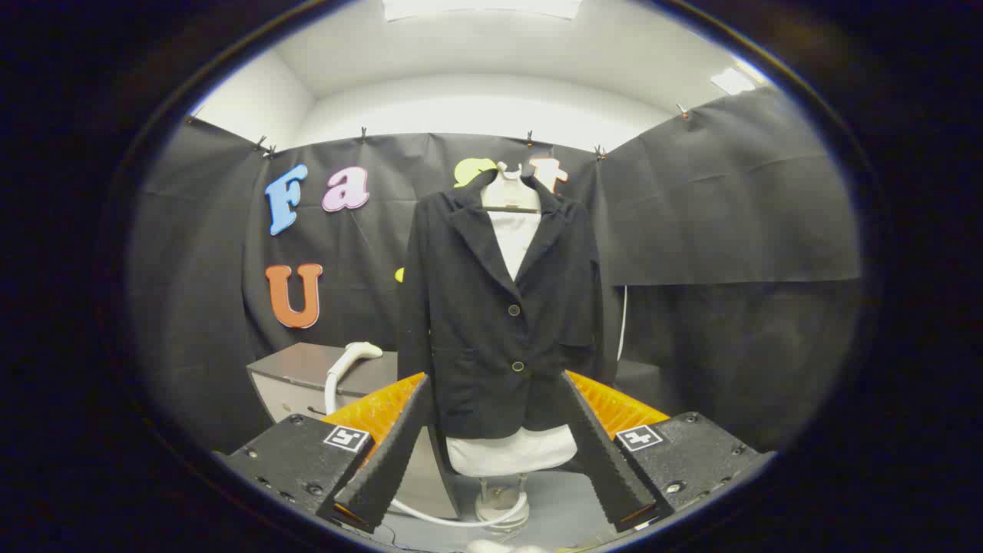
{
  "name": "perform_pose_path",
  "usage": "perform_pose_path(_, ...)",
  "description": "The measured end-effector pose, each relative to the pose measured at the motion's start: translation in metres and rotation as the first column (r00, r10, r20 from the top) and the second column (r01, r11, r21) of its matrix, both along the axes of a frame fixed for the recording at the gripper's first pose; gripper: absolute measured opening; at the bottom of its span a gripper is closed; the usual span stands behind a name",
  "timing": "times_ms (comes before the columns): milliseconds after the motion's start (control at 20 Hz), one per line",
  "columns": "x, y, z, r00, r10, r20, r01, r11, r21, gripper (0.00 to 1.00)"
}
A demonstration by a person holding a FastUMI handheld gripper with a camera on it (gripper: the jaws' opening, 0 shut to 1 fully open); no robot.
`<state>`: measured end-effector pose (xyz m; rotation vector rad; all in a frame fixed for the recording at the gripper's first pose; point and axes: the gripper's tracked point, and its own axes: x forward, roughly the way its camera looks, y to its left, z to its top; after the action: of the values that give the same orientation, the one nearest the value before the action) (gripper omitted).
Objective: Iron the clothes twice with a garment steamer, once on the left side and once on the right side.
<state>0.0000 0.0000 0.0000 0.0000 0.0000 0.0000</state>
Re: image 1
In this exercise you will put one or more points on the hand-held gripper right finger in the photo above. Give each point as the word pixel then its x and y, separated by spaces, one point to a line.
pixel 603 461

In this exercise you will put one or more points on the white shirt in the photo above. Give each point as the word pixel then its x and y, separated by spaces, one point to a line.
pixel 511 453

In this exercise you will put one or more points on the long ceiling light panel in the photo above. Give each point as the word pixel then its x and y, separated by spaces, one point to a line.
pixel 480 8

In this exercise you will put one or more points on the white garment steamer head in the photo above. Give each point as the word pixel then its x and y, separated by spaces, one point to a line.
pixel 359 351

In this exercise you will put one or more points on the translucent stand base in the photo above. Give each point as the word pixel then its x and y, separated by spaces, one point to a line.
pixel 501 507

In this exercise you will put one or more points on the grey cabinet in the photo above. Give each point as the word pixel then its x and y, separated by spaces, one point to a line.
pixel 296 369

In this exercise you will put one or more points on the white clothes hanger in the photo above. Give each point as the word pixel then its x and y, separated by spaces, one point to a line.
pixel 511 196

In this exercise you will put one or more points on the small ceiling light panel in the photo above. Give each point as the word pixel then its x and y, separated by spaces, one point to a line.
pixel 733 81

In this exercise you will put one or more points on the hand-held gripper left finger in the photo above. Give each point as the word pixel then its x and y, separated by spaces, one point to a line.
pixel 392 461

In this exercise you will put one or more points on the black backdrop cloth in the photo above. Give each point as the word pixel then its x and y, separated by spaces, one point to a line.
pixel 729 215

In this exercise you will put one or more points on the black jacket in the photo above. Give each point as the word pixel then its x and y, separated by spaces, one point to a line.
pixel 476 346

